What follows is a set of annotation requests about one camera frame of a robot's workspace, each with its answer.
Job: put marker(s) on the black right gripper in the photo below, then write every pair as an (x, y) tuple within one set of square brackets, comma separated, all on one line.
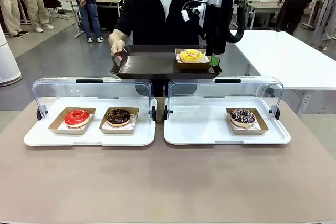
[(215, 30)]

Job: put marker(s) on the yellow sprinkle donut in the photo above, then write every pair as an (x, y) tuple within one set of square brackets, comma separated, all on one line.
[(197, 58)]

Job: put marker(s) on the brown cardboard donut box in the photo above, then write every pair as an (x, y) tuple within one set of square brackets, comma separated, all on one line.
[(193, 67), (71, 132), (252, 131), (118, 131)]

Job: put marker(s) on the dark brown serving tray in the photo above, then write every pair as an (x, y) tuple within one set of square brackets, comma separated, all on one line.
[(147, 64)]

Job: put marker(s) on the chocolate donut with pink drizzle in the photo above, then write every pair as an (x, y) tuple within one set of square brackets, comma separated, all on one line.
[(236, 123)]

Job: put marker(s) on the person in black shirt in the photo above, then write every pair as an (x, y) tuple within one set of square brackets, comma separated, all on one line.
[(147, 11)]

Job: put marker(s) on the chocolate nut donut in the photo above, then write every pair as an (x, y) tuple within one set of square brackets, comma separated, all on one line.
[(113, 120)]

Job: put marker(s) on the red glazed donut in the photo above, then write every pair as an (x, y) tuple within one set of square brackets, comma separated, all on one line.
[(69, 119)]

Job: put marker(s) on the person's right hand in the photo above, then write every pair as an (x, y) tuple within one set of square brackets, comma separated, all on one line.
[(117, 47)]

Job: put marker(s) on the clear display lid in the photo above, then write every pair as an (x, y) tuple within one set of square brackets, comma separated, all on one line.
[(236, 90), (78, 90)]

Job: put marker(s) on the white table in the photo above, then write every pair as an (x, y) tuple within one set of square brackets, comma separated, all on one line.
[(275, 58)]

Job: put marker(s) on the grey background desk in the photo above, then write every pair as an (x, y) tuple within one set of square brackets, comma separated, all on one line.
[(260, 6)]

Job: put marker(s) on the white plastic display tray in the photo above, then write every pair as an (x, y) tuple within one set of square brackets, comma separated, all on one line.
[(199, 134), (126, 140)]

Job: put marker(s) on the bystander in black clothes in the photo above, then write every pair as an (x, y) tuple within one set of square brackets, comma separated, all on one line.
[(294, 3)]

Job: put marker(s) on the bystander in blue jeans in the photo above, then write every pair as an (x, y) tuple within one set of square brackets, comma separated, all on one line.
[(90, 14)]

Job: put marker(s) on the bystander in beige trousers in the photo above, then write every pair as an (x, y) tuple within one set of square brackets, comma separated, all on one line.
[(34, 1)]

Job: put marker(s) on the white cylindrical air purifier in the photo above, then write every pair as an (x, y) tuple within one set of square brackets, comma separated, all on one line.
[(8, 61)]

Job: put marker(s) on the bystander in grey top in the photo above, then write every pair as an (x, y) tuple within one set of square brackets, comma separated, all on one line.
[(8, 6)]

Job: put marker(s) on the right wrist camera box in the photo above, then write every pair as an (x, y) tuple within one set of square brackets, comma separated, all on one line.
[(185, 16)]

